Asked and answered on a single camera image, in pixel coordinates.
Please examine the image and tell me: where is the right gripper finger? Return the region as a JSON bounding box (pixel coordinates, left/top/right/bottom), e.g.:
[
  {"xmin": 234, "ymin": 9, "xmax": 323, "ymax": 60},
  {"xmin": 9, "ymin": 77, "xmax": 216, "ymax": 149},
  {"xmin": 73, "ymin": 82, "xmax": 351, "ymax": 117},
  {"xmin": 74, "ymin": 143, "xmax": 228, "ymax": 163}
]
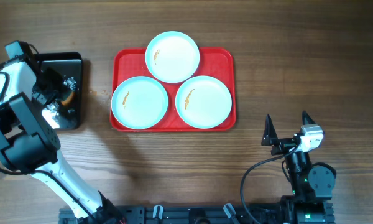
[
  {"xmin": 261, "ymin": 114, "xmax": 279, "ymax": 146},
  {"xmin": 302, "ymin": 111, "xmax": 315, "ymax": 125}
]

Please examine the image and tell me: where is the green orange sponge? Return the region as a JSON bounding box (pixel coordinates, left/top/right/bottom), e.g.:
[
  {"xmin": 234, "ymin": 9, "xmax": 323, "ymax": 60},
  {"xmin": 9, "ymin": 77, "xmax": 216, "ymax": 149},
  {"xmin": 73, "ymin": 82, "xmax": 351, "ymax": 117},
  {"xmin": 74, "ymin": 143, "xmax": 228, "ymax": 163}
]
[{"xmin": 60, "ymin": 90, "xmax": 75, "ymax": 106}]

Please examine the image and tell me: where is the white plate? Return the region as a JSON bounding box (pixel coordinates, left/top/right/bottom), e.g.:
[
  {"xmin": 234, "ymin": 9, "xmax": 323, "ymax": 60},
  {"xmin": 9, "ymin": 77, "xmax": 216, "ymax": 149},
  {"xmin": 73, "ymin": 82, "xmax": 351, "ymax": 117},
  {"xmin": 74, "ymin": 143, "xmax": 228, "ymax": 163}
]
[
  {"xmin": 175, "ymin": 75, "xmax": 233, "ymax": 129},
  {"xmin": 111, "ymin": 76, "xmax": 168, "ymax": 130},
  {"xmin": 145, "ymin": 31, "xmax": 200, "ymax": 83}
]

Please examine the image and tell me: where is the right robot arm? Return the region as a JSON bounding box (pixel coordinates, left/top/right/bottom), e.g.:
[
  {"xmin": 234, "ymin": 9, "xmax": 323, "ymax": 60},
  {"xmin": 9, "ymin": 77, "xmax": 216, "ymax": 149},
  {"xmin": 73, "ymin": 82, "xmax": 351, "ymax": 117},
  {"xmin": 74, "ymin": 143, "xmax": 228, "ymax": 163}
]
[{"xmin": 256, "ymin": 111, "xmax": 336, "ymax": 223}]

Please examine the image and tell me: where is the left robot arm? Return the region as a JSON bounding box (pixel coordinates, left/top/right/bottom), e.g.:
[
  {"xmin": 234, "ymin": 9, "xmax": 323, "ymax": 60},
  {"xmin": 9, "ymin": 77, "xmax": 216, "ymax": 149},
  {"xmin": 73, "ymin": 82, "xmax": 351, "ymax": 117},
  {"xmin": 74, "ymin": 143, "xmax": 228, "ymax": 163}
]
[{"xmin": 0, "ymin": 40, "xmax": 126, "ymax": 223}]

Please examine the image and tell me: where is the red plastic tray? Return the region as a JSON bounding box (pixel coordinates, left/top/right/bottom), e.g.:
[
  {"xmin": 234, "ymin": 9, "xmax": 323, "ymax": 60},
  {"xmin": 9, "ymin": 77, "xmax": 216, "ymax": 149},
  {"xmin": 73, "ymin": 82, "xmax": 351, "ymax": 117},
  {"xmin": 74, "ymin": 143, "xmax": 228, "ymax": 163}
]
[{"xmin": 112, "ymin": 47, "xmax": 237, "ymax": 133}]

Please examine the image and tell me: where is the black rectangular water basin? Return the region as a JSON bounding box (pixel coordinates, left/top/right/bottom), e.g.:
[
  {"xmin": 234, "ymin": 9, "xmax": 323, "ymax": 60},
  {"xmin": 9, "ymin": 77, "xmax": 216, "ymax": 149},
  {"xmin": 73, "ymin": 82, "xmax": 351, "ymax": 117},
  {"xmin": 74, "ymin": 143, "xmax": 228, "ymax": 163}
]
[{"xmin": 33, "ymin": 52, "xmax": 83, "ymax": 130}]

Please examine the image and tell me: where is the white plate top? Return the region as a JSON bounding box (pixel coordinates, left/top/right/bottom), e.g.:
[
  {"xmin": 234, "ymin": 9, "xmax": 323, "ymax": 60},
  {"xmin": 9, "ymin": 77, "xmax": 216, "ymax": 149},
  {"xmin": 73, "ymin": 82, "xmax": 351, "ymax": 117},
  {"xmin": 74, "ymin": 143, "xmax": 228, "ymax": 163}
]
[{"xmin": 145, "ymin": 31, "xmax": 200, "ymax": 83}]

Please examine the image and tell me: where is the black right cable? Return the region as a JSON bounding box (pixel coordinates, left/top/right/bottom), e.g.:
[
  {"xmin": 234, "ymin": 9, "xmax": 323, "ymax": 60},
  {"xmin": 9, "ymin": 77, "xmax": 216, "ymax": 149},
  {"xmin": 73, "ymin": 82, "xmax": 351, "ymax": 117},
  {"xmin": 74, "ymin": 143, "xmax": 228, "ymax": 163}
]
[{"xmin": 239, "ymin": 143, "xmax": 301, "ymax": 224}]

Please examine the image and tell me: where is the black cable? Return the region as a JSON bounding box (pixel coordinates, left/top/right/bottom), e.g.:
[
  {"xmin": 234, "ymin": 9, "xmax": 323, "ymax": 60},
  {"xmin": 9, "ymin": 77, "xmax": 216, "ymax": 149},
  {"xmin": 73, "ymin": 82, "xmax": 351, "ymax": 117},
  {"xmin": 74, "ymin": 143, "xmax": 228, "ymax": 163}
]
[
  {"xmin": 239, "ymin": 143, "xmax": 301, "ymax": 224},
  {"xmin": 0, "ymin": 67, "xmax": 94, "ymax": 224}
]

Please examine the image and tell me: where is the black left cable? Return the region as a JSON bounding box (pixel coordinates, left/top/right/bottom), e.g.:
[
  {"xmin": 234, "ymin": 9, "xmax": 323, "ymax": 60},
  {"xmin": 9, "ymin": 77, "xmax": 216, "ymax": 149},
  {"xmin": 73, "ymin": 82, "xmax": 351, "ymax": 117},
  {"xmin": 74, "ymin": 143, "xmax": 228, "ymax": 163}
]
[{"xmin": 0, "ymin": 67, "xmax": 94, "ymax": 224}]

